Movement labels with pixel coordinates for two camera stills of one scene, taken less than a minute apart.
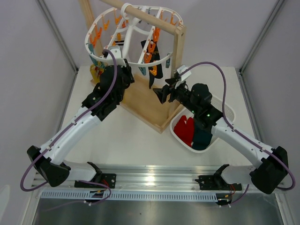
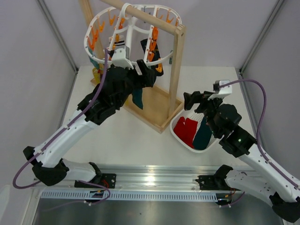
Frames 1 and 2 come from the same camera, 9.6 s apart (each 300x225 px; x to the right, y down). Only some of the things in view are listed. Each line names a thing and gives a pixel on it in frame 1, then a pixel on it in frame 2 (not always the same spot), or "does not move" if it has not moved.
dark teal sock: (202, 139) does not move
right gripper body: (180, 93) -> (211, 107)
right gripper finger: (162, 93) -> (196, 97)
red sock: (185, 130) does not move
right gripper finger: (172, 81) -> (206, 94)
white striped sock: (119, 42) does not move
